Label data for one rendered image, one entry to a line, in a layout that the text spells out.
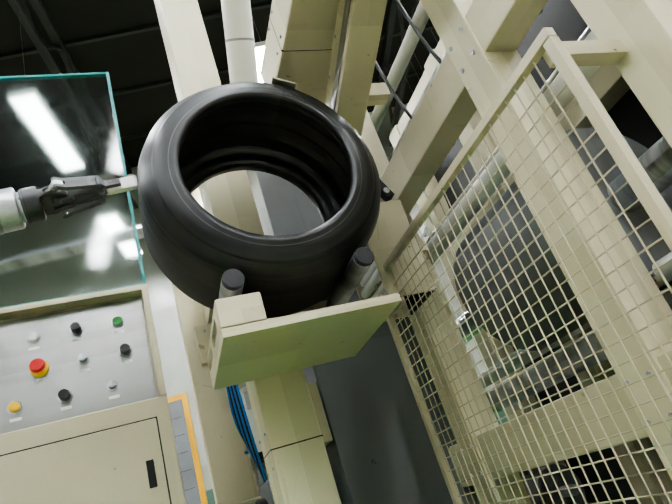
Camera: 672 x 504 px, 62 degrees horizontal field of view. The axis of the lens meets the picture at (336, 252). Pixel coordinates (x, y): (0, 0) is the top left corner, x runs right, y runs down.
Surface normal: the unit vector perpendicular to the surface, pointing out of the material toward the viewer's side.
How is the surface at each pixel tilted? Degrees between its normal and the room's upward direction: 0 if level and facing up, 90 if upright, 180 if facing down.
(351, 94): 162
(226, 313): 90
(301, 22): 180
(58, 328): 90
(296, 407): 90
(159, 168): 89
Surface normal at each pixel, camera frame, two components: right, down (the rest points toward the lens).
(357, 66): 0.36, 0.68
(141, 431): 0.24, -0.48
